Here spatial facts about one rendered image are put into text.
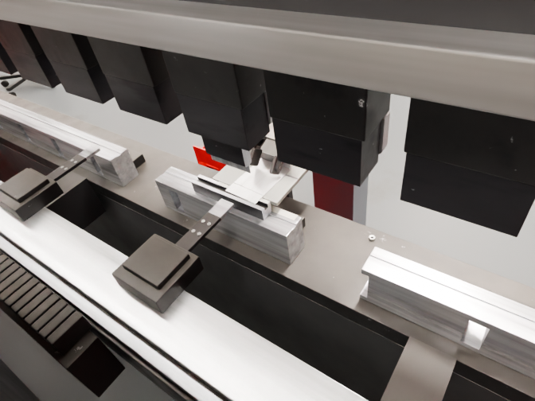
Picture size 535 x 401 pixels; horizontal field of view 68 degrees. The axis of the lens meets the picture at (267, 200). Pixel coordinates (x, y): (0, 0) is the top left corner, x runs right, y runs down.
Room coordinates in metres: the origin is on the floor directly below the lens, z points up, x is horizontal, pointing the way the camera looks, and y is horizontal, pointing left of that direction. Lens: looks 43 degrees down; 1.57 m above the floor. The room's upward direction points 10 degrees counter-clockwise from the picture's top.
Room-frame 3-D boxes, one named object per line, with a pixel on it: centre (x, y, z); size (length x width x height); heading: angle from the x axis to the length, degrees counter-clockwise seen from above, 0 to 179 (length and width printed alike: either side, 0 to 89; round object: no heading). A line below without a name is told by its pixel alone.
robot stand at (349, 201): (1.25, -0.33, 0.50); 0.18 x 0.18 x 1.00; 53
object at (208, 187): (0.65, 0.08, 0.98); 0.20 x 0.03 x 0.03; 48
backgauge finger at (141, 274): (0.52, 0.17, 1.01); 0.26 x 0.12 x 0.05; 138
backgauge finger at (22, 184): (0.83, 0.51, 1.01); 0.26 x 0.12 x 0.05; 138
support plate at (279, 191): (0.74, -0.04, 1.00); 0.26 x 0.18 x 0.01; 138
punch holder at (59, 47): (0.89, 0.34, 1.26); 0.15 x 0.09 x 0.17; 48
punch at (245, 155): (0.63, 0.06, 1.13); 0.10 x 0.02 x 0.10; 48
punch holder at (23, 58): (1.02, 0.49, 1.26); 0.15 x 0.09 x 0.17; 48
